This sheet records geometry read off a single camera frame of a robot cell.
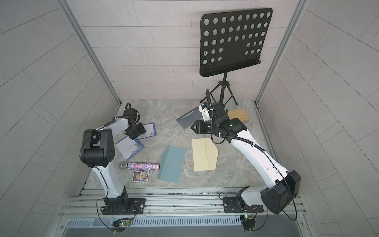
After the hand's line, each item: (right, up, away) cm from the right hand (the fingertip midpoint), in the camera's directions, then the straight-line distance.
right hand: (194, 127), depth 72 cm
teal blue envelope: (-14, -23, +13) cm, 30 cm away
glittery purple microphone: (-39, -22, +9) cm, 45 cm away
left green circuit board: (-33, -44, -6) cm, 55 cm away
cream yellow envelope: (+7, -18, +17) cm, 26 cm away
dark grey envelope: (-4, +3, +35) cm, 36 cm away
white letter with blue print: (-41, -14, +19) cm, 47 cm away
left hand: (-34, -5, +29) cm, 45 cm away
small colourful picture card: (-29, -27, +7) cm, 40 cm away
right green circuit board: (+26, -44, -3) cm, 51 cm away
